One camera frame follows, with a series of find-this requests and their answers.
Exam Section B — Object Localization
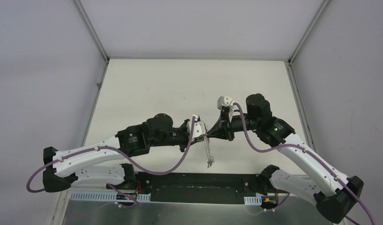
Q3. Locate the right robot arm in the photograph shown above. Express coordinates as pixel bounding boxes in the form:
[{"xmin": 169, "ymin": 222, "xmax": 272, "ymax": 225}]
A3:
[{"xmin": 207, "ymin": 94, "xmax": 364, "ymax": 224}]

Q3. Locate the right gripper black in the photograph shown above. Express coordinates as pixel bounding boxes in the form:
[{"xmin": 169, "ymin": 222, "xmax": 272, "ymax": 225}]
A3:
[{"xmin": 206, "ymin": 110, "xmax": 259, "ymax": 141}]

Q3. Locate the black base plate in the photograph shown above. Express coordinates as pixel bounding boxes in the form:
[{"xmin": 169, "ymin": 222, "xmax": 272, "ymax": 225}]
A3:
[{"xmin": 115, "ymin": 172, "xmax": 282, "ymax": 209}]

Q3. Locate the keyring with keys bunch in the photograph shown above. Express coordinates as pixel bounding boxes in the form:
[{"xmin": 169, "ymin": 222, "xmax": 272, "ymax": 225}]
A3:
[{"xmin": 204, "ymin": 136, "xmax": 214, "ymax": 168}]

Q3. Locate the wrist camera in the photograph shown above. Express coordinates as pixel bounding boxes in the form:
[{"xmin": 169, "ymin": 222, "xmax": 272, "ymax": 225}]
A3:
[
  {"xmin": 186, "ymin": 114, "xmax": 207, "ymax": 139},
  {"xmin": 217, "ymin": 96, "xmax": 236, "ymax": 120}
]

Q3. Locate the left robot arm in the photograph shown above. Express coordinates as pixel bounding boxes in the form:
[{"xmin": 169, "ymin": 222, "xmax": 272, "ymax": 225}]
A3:
[{"xmin": 43, "ymin": 113, "xmax": 206, "ymax": 193}]

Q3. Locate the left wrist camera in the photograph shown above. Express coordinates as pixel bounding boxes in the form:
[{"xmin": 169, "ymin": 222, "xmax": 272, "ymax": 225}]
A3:
[{"xmin": 186, "ymin": 114, "xmax": 207, "ymax": 139}]

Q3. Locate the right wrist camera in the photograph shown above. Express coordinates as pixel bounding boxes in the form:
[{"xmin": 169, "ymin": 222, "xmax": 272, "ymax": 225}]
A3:
[{"xmin": 217, "ymin": 96, "xmax": 236, "ymax": 120}]

